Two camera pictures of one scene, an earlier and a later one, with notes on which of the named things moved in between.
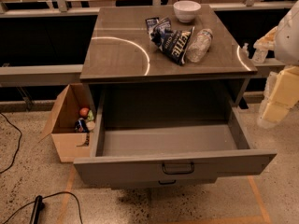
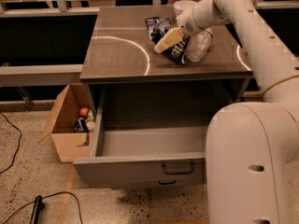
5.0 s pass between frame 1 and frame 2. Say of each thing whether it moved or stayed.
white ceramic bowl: stayed
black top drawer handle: stayed
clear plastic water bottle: stayed
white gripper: moved
